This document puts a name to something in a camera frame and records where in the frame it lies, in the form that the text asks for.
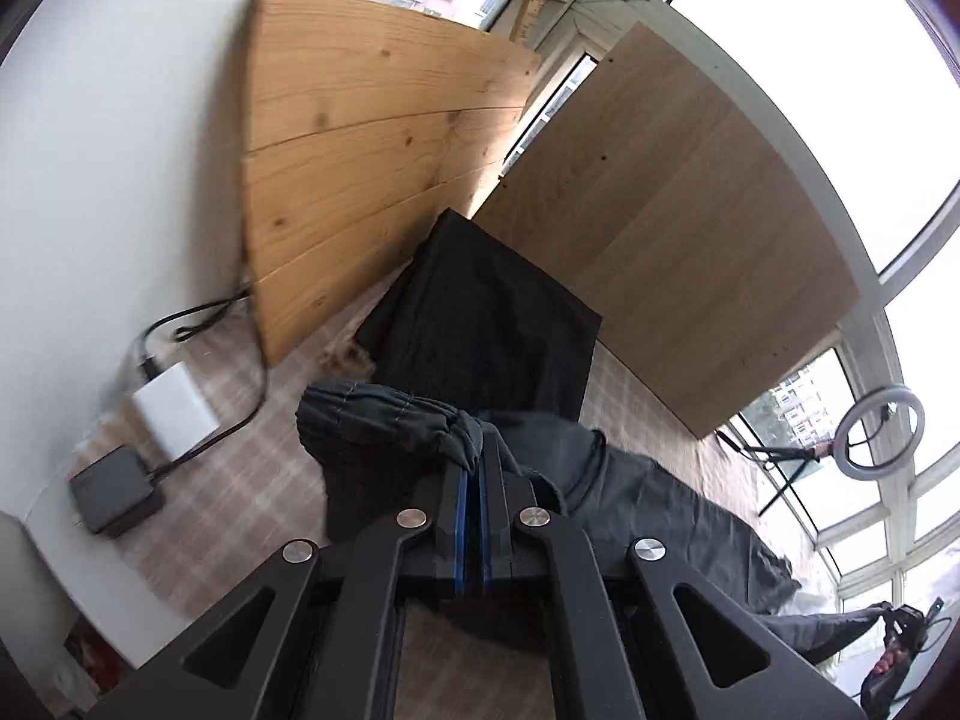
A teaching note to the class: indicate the black tripod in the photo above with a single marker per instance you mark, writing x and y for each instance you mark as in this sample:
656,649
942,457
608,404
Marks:
780,451

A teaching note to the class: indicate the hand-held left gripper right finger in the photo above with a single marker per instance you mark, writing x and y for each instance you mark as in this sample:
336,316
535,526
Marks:
483,532

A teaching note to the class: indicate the person's right hand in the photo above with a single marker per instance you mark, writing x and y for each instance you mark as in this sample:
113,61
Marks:
885,664

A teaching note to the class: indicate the black folded garment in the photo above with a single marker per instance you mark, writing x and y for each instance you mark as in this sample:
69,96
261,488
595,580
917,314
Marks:
487,315

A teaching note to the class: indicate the oak wood board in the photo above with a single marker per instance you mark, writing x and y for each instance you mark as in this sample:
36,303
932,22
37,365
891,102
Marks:
675,240

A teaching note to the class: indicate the grey pants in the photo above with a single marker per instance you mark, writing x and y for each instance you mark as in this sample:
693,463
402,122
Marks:
645,495

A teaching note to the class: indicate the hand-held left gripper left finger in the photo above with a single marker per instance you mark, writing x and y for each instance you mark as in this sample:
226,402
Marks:
458,532

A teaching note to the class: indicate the white power adapter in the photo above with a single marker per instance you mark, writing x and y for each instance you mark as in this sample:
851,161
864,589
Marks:
176,409

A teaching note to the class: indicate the white window frame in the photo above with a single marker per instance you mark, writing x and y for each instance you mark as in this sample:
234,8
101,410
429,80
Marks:
810,165

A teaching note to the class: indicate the pine wood board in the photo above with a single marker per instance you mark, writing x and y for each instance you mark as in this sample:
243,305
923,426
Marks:
360,165

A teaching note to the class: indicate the black power adapter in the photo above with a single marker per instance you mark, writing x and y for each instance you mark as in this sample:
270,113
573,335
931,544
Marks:
112,489

